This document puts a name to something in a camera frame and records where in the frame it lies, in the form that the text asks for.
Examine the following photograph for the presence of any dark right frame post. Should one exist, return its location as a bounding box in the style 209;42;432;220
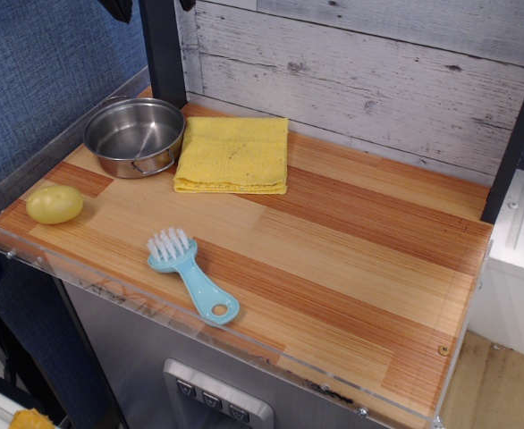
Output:
480;0;524;225

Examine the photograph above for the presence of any stainless steel cabinet front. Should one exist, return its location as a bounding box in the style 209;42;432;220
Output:
63;280;406;429

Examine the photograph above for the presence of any clear acrylic table guard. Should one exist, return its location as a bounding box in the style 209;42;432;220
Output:
0;66;494;429

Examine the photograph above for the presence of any light blue scrub brush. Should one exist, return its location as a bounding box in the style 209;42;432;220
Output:
147;227;241;325

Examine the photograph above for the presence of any grey button control panel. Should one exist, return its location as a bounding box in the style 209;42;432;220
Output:
163;358;275;428

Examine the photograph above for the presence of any yellow plastic potato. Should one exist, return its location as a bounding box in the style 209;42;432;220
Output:
26;185;84;224

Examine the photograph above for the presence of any white ridged appliance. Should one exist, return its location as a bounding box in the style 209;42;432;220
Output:
468;170;524;354

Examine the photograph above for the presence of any yellow object bottom left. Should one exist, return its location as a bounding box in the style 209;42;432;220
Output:
8;408;55;429

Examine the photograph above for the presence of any stainless steel pot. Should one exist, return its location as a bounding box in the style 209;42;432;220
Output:
83;97;186;179

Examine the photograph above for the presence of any folded yellow cloth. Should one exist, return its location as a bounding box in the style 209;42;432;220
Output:
173;116;289;195

